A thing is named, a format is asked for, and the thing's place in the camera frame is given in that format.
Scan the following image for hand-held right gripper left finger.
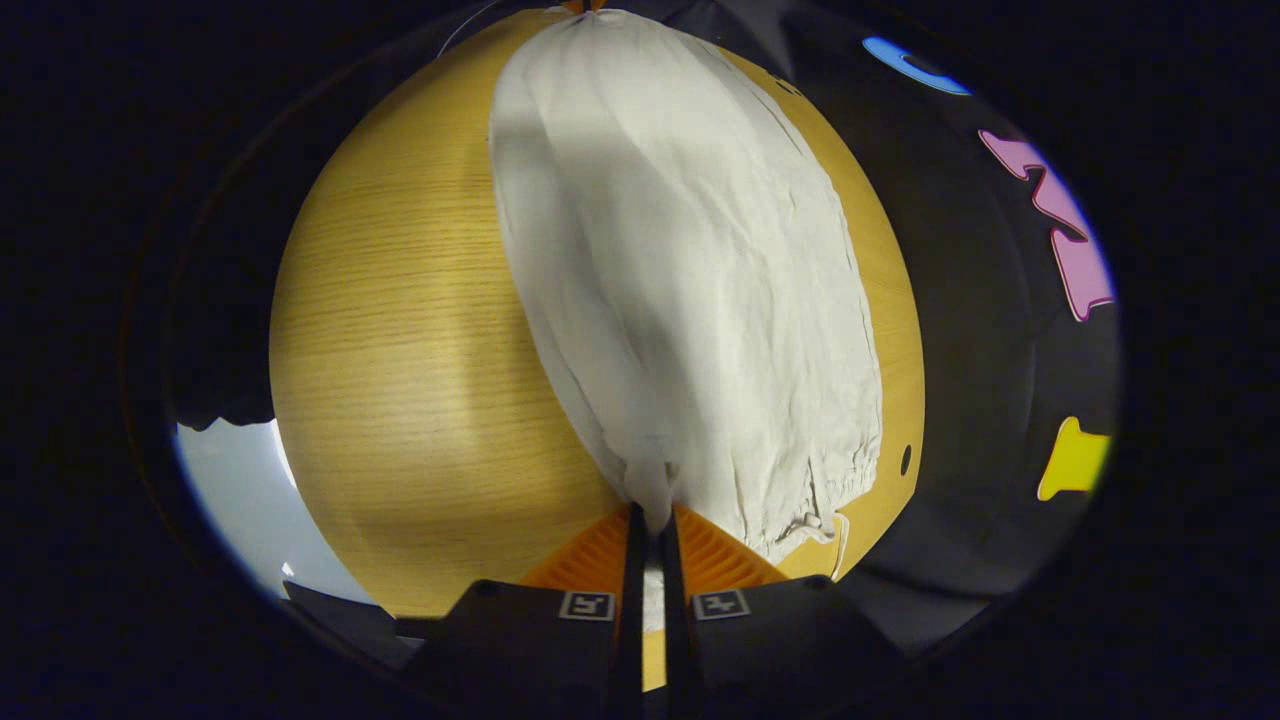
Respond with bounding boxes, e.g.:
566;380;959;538
400;503;649;720

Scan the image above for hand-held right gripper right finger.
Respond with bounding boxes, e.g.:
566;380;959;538
660;505;903;720

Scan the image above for white jeans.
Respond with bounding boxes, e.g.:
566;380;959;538
488;8;886;633

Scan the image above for black backdrop cloth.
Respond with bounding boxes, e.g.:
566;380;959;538
620;0;1121;651

